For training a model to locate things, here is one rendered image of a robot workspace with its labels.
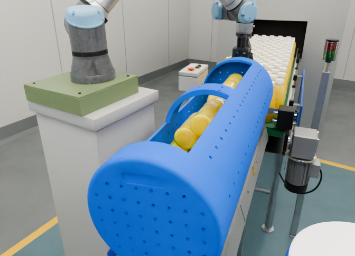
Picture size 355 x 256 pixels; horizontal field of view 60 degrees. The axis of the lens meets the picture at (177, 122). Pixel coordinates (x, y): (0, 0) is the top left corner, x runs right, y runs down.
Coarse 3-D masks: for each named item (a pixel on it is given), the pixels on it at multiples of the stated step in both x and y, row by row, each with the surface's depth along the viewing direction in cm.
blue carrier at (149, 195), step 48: (192, 96) 89; (240, 96) 88; (144, 144) 58; (240, 144) 71; (96, 192) 60; (144, 192) 55; (192, 192) 51; (240, 192) 67; (144, 240) 61; (192, 240) 55
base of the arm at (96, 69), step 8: (72, 56) 100; (80, 56) 98; (88, 56) 97; (96, 56) 98; (104, 56) 100; (72, 64) 100; (80, 64) 98; (88, 64) 98; (96, 64) 99; (104, 64) 100; (72, 72) 100; (80, 72) 98; (88, 72) 98; (96, 72) 99; (104, 72) 100; (112, 72) 103; (72, 80) 101; (80, 80) 99; (88, 80) 99; (96, 80) 99; (104, 80) 101
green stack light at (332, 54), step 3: (324, 51) 152; (327, 51) 151; (330, 51) 150; (333, 51) 150; (336, 51) 150; (324, 54) 152; (327, 54) 151; (330, 54) 150; (333, 54) 150; (336, 54) 151; (324, 57) 152; (327, 57) 151; (330, 57) 151; (333, 57) 151; (327, 60) 152; (330, 60) 151; (333, 60) 152
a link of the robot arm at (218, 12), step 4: (212, 4) 128; (216, 4) 126; (220, 4) 125; (212, 8) 128; (216, 8) 126; (220, 8) 124; (224, 8) 124; (212, 12) 129; (216, 12) 126; (220, 12) 125; (224, 12) 124; (212, 16) 129; (216, 16) 127; (220, 16) 126; (224, 16) 126
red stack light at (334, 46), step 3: (327, 42) 150; (330, 42) 148; (333, 42) 148; (336, 42) 148; (324, 45) 152; (327, 45) 150; (330, 45) 149; (333, 45) 148; (336, 45) 149; (324, 48) 152; (327, 48) 150; (330, 48) 149; (333, 48) 149; (336, 48) 149
